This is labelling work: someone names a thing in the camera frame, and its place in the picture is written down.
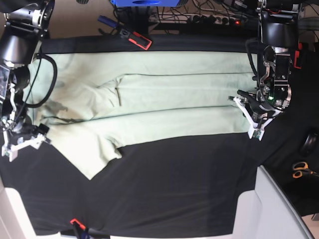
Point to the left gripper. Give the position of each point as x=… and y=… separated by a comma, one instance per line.
x=273, y=92

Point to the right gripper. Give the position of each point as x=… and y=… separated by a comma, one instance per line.
x=21, y=135

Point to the light green T-shirt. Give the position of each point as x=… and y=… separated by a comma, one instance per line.
x=104, y=101

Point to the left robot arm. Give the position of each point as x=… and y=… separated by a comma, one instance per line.
x=277, y=28

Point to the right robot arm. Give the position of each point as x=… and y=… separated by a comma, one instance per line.
x=26, y=24

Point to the red black side clamp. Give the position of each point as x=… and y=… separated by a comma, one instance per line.
x=297, y=62

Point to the black tape roll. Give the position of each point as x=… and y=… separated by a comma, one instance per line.
x=309, y=144

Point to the white chair armrest left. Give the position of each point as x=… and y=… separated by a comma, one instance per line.
x=14, y=221

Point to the white chair armrest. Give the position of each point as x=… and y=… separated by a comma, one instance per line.
x=266, y=213
x=14, y=221

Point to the blue red bottom clamp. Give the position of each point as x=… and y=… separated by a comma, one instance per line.
x=83, y=232

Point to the white chair armrest right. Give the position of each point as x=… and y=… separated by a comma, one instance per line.
x=266, y=213

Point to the black table cloth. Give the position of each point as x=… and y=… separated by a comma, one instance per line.
x=181, y=187

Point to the blue red bar clamp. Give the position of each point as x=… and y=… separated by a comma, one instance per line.
x=129, y=35

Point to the blue plastic box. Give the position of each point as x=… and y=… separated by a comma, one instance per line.
x=130, y=3

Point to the orange handled scissors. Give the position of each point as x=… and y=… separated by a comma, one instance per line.
x=301, y=169

